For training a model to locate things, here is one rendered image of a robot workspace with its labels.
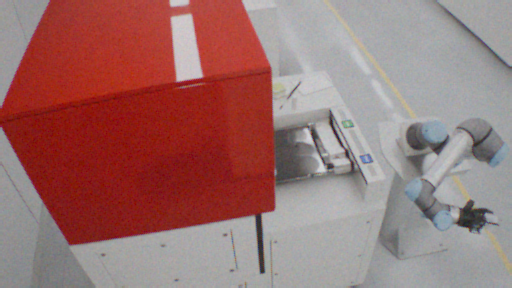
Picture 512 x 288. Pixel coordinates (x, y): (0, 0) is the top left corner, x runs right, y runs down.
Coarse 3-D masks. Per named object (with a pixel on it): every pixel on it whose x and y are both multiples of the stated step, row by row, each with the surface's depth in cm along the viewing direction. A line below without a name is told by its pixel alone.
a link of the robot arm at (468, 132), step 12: (468, 120) 159; (480, 120) 158; (456, 132) 159; (468, 132) 156; (480, 132) 156; (456, 144) 156; (468, 144) 157; (444, 156) 155; (456, 156) 154; (432, 168) 154; (444, 168) 153; (420, 180) 154; (432, 180) 151; (408, 192) 152; (420, 192) 150; (432, 192) 151; (420, 204) 151; (432, 204) 150
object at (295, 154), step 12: (276, 132) 228; (288, 132) 227; (300, 132) 227; (276, 144) 221; (288, 144) 221; (300, 144) 220; (312, 144) 220; (276, 156) 215; (288, 156) 215; (300, 156) 214; (312, 156) 213; (276, 168) 209; (288, 168) 209; (300, 168) 208; (312, 168) 208; (324, 168) 207; (276, 180) 204
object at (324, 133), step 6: (324, 126) 232; (318, 132) 229; (324, 132) 228; (330, 132) 228; (324, 138) 225; (330, 138) 225; (324, 144) 222; (330, 144) 222; (336, 144) 221; (324, 150) 222; (330, 162) 215; (342, 168) 209; (348, 168) 209
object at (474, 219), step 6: (462, 210) 159; (474, 210) 160; (462, 216) 158; (468, 216) 159; (474, 216) 156; (480, 216) 156; (462, 222) 156; (468, 222) 157; (474, 222) 155; (480, 222) 155; (468, 228) 157; (474, 228) 157; (480, 228) 157
